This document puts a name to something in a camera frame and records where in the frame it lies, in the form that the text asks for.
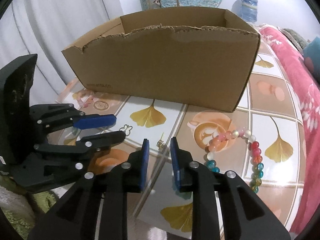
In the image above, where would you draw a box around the gold stud earring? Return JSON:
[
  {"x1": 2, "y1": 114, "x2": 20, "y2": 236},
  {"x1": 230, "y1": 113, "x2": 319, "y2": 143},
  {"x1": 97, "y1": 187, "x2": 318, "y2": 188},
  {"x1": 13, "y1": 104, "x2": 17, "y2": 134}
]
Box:
[{"x1": 156, "y1": 132, "x2": 165, "y2": 149}]

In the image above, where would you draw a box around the patterned tile tablecloth board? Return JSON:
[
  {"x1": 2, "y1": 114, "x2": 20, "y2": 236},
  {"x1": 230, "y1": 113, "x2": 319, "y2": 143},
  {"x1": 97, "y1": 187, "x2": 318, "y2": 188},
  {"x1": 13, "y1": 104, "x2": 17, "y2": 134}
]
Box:
[{"x1": 58, "y1": 41, "x2": 305, "y2": 239}]

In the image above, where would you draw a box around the white curtain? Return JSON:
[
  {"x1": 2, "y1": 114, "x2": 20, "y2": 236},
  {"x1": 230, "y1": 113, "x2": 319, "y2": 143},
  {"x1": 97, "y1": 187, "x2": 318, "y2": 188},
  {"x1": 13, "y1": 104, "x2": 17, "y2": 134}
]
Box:
[{"x1": 1, "y1": 0, "x2": 118, "y2": 105}]

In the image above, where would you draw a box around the brown cardboard box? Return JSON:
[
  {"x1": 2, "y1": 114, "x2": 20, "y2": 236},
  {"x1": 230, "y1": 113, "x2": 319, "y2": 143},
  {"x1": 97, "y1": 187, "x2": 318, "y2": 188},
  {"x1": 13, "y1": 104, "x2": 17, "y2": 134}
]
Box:
[{"x1": 62, "y1": 7, "x2": 260, "y2": 112}]

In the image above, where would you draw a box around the pink floral blanket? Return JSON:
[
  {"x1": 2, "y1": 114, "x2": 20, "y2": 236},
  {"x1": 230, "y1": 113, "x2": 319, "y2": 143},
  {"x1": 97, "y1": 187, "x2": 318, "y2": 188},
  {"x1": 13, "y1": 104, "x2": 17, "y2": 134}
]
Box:
[{"x1": 259, "y1": 25, "x2": 319, "y2": 234}]

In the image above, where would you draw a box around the teal pillow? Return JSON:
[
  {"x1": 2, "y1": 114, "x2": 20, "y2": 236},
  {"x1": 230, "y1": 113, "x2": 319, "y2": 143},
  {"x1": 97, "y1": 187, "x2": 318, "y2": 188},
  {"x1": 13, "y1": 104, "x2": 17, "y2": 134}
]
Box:
[{"x1": 303, "y1": 37, "x2": 320, "y2": 79}]

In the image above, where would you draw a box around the blue water jug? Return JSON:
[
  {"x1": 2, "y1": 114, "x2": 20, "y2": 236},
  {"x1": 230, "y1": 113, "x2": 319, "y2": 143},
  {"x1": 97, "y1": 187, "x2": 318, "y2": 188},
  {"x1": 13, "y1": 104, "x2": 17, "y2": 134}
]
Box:
[{"x1": 232, "y1": 0, "x2": 258, "y2": 23}]

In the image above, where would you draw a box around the pink bead bracelet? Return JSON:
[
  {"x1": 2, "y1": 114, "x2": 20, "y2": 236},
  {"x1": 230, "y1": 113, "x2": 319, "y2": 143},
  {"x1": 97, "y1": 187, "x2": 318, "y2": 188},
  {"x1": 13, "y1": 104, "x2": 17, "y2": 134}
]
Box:
[{"x1": 76, "y1": 90, "x2": 97, "y2": 108}]

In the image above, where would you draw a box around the multicolour bead bracelet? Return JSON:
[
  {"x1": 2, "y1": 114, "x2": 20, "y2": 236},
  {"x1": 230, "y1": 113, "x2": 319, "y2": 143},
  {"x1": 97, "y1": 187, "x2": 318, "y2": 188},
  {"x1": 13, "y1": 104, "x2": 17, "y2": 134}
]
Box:
[{"x1": 204, "y1": 126, "x2": 265, "y2": 194}]

